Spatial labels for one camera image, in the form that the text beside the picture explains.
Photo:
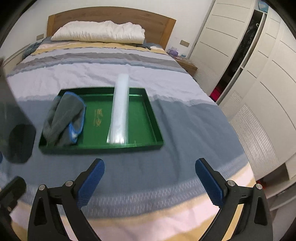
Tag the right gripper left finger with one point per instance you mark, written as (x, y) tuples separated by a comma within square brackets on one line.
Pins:
[(45, 222)]

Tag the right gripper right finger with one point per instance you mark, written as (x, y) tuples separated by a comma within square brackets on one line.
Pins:
[(255, 220)]

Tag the dark grey blue-edged towel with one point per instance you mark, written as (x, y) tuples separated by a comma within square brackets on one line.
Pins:
[(65, 120)]

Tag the striped bed cover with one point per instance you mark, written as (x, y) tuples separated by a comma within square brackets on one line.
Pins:
[(149, 191)]

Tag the clear plastic bag roll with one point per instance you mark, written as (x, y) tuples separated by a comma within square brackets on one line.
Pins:
[(118, 129)]

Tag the green rectangular tray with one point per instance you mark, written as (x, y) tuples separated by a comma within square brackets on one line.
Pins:
[(143, 129)]

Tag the wooden nightstand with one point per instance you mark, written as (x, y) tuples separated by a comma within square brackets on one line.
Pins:
[(188, 66)]

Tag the white pillow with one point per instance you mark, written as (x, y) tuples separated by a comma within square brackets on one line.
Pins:
[(106, 31)]

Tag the purple tissue box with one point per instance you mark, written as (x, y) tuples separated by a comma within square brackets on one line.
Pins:
[(173, 52)]

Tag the wooden headboard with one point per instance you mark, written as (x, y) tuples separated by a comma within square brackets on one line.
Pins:
[(158, 28)]

